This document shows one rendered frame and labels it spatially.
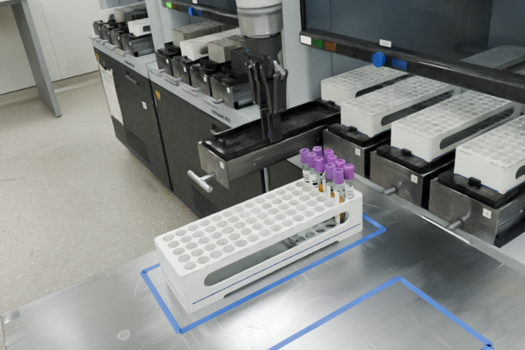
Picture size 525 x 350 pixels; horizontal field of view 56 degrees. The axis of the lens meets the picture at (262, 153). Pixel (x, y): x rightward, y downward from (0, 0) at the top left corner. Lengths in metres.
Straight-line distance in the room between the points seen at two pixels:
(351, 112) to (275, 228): 0.47
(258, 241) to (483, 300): 0.29
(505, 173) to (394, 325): 0.36
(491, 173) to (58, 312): 0.70
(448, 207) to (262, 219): 0.38
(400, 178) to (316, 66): 0.43
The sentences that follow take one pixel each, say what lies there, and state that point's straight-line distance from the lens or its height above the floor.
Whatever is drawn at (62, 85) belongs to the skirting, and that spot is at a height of 0.04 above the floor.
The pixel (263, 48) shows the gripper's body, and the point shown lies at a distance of 1.00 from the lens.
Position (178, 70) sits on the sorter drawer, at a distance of 1.81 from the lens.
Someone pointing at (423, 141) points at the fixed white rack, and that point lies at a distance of 0.97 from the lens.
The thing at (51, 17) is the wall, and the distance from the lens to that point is 4.51.
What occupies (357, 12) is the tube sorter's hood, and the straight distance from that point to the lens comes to 1.08.
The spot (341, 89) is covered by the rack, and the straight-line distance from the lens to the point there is 1.21.
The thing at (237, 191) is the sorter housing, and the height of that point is 0.42.
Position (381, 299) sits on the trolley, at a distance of 0.67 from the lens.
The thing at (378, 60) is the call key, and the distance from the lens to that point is 1.02.
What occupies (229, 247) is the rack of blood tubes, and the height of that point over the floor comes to 0.88.
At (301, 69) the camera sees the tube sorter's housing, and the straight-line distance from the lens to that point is 1.30.
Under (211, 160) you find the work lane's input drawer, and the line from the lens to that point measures 1.10.
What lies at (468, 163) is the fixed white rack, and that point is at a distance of 0.93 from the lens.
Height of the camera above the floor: 1.28
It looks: 27 degrees down
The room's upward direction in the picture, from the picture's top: 6 degrees counter-clockwise
